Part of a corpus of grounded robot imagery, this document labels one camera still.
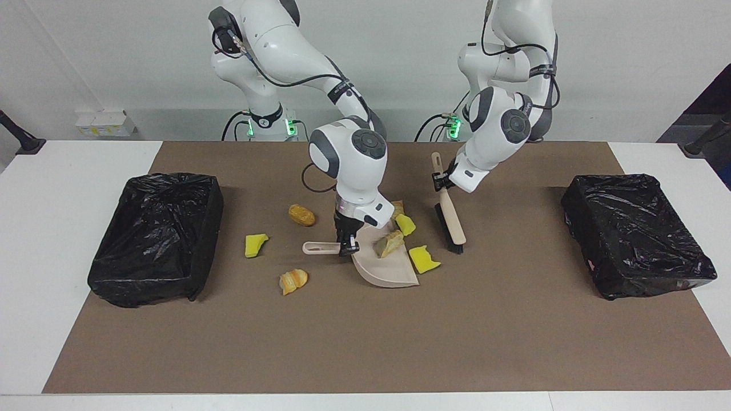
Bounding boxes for black bag lined bin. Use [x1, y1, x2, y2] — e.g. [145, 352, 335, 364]
[87, 172, 224, 309]

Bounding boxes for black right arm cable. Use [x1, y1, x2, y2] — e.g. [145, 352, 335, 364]
[212, 26, 372, 194]

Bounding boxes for brown table mat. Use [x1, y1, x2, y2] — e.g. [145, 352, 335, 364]
[42, 141, 731, 394]

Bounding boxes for beige plastic dustpan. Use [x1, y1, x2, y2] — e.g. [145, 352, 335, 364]
[302, 220, 420, 288]

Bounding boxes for brown oval bread roll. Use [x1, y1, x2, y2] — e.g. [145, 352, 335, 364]
[288, 204, 316, 227]

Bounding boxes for beige hand brush black bristles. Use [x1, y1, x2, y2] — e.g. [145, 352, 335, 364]
[431, 152, 467, 255]

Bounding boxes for crusty torn bread piece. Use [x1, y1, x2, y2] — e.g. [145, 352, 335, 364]
[374, 230, 406, 259]

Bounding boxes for white wall power strip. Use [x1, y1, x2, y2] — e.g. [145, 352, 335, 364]
[74, 110, 136, 138]

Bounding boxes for black base cable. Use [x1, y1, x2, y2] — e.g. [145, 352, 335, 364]
[414, 88, 472, 142]
[222, 110, 253, 142]

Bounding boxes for notched yellow sponge piece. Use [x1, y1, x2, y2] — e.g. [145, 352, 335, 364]
[408, 245, 441, 275]

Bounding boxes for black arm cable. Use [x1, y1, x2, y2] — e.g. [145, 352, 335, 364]
[481, 0, 561, 109]
[212, 26, 372, 194]

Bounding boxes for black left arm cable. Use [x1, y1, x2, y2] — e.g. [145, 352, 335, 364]
[481, 0, 561, 109]

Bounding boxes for small yellow sponge piece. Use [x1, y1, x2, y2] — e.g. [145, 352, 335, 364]
[244, 233, 270, 259]

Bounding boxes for black lined bin pink mark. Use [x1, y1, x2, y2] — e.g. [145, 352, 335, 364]
[560, 174, 718, 301]

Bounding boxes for black stand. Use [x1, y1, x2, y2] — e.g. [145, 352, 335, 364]
[684, 111, 731, 158]
[0, 110, 46, 156]

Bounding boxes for striped croissant piece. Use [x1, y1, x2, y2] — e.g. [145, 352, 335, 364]
[279, 268, 309, 296]

